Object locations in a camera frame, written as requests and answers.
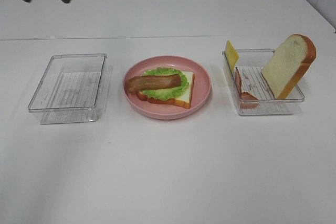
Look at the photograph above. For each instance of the brown bacon strip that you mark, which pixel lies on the brown bacon strip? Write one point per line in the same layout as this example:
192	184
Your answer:
152	82

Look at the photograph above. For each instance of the green lettuce leaf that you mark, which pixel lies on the green lettuce leaf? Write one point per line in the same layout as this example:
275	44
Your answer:
182	91

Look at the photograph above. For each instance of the pink round plate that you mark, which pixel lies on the pink round plate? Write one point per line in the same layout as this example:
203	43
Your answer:
201	88

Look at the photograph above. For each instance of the left clear plastic tray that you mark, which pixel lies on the left clear plastic tray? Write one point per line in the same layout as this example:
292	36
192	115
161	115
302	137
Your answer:
73	89

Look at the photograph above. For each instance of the clear plastic tray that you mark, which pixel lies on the clear plastic tray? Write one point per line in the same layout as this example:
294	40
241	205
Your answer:
250	64
73	89

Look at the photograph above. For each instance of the pink bacon strip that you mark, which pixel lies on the pink bacon strip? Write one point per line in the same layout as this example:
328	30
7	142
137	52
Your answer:
248	101

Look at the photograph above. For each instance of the yellow cheese slice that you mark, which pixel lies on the yellow cheese slice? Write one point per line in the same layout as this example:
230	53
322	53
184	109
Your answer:
231	55

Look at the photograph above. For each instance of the bread slice tray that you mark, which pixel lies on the bread slice tray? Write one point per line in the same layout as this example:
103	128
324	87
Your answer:
181	102
289	63

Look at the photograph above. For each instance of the right clear plastic tray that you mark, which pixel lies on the right clear plastic tray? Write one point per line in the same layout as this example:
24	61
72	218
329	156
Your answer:
250	64

